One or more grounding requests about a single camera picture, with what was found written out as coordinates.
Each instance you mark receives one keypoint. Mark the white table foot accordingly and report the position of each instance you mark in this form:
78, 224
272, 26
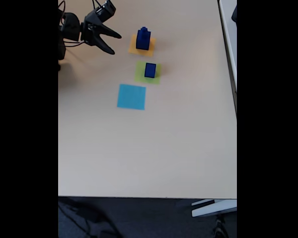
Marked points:
213, 208

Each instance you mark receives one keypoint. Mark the green paper square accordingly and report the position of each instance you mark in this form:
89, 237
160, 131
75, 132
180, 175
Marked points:
139, 74

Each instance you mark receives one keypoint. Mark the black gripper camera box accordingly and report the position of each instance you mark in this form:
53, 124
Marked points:
105, 11

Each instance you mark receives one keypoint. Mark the medium blue cube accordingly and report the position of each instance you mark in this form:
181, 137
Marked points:
150, 70

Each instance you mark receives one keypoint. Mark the small blue cube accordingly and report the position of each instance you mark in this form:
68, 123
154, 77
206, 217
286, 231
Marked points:
144, 30

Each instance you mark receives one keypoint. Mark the large blue cube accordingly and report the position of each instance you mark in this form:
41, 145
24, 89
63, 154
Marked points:
141, 43

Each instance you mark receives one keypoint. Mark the orange paper square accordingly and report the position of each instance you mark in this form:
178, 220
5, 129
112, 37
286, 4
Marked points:
132, 49

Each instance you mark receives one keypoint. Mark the light blue paper square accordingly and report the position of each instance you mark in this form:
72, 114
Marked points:
131, 97

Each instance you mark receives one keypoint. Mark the dark blue object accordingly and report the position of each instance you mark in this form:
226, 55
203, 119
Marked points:
235, 15

